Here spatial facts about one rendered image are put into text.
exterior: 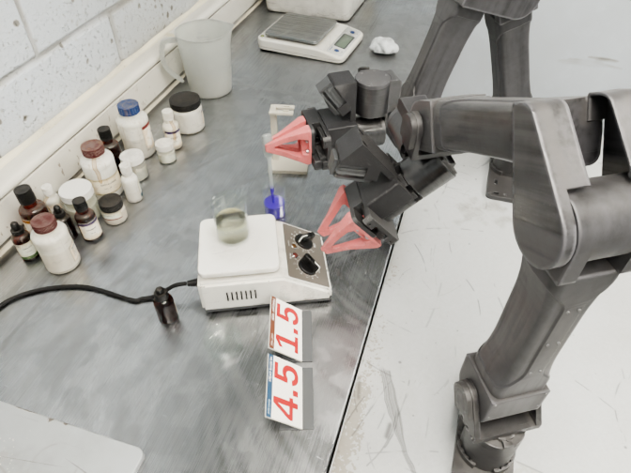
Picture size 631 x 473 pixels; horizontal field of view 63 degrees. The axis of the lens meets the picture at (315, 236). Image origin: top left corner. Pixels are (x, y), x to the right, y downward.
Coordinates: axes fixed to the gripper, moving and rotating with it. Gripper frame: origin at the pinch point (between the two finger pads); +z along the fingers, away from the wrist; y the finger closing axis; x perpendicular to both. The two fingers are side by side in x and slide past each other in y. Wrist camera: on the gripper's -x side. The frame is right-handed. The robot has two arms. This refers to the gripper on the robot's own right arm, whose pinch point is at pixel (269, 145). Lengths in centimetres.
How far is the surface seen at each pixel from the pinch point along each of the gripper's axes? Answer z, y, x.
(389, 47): -44, -55, 12
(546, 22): -111, -79, 23
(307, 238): -2.6, 14.1, 9.0
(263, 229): 4.2, 12.9, 6.3
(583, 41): -123, -71, 28
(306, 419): 4.7, 40.9, 14.8
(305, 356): 2.4, 31.6, 14.7
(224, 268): 11.2, 19.5, 6.3
